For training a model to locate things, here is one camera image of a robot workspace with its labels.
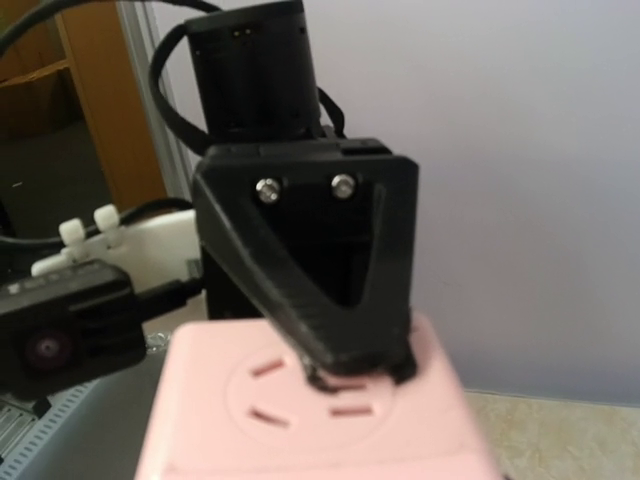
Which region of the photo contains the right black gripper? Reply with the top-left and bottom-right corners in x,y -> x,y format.
192,137 -> 420,396

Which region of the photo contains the pink cube socket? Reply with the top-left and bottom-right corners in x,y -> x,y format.
136,314 -> 502,479

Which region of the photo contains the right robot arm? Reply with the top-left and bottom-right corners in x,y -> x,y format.
186,1 -> 419,391

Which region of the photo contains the wooden shelf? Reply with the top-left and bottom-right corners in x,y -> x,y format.
1,1 -> 167,215

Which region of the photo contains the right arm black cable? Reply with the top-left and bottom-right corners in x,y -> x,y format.
0,0 -> 221,161

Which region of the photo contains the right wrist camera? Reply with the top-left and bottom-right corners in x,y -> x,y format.
0,202 -> 201,401

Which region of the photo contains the left aluminium frame post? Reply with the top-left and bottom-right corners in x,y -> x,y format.
117,2 -> 205,198

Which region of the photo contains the aluminium front rail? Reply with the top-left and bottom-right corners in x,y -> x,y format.
1,380 -> 99,479

